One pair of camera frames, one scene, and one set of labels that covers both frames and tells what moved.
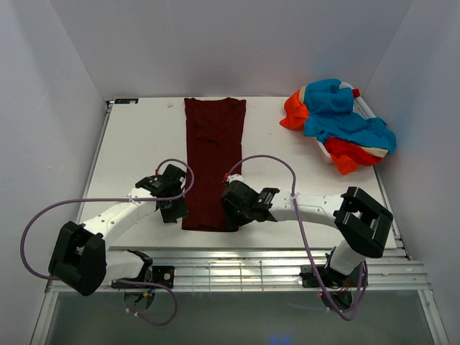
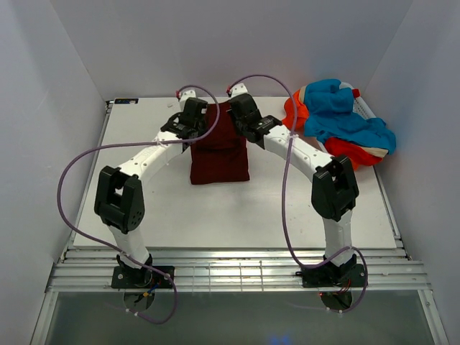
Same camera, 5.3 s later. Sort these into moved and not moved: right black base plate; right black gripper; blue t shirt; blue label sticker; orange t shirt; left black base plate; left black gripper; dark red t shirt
Moved: left black gripper; dark red t shirt; right black gripper
Not moved: blue label sticker; orange t shirt; blue t shirt; left black base plate; right black base plate
